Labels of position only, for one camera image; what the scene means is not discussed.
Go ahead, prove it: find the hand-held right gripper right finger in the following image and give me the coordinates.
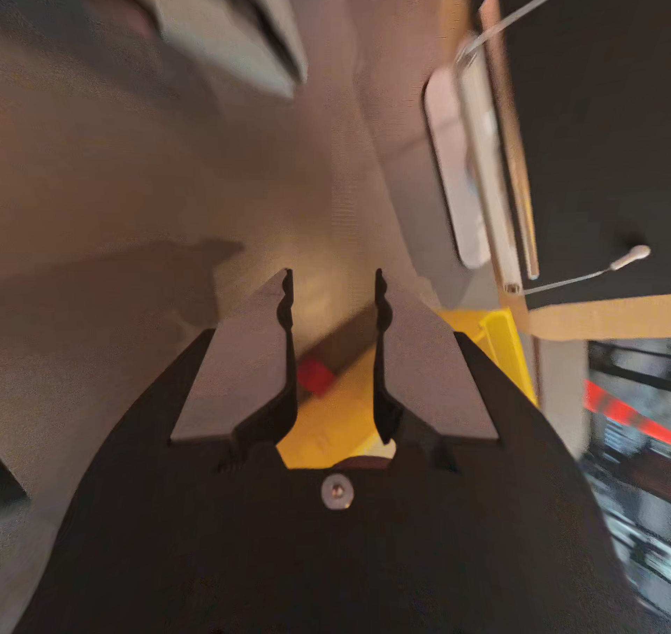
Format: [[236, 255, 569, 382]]
[[373, 268, 500, 446]]

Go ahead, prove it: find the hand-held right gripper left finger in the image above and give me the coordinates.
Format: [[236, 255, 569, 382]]
[[169, 268, 300, 445]]

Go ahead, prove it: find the yellow plastic bin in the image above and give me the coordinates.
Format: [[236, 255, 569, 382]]
[[275, 306, 538, 469]]

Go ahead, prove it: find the black board white stand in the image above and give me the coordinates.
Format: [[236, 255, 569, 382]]
[[422, 0, 671, 341]]

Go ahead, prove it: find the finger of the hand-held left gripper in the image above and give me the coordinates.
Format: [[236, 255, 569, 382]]
[[102, 0, 298, 101], [230, 0, 310, 85]]

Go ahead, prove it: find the red cube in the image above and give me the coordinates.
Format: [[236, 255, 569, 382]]
[[298, 356, 336, 399]]

